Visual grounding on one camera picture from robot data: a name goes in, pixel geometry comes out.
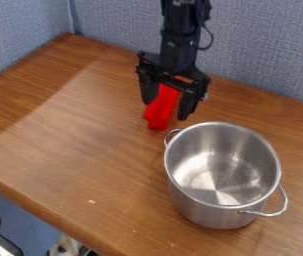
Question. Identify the white and black box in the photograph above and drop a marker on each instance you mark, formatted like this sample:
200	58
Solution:
9	249

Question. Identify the pale object under table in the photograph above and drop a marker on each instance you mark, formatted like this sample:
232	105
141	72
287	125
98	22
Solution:
70	247

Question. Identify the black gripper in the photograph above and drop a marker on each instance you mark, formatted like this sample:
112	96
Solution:
173	67

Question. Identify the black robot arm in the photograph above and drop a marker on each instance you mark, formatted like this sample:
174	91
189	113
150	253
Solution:
186	16

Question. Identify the red plastic block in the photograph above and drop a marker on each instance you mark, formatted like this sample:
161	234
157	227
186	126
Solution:
161	107

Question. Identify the stainless steel pot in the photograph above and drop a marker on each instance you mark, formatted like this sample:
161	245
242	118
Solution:
224	172

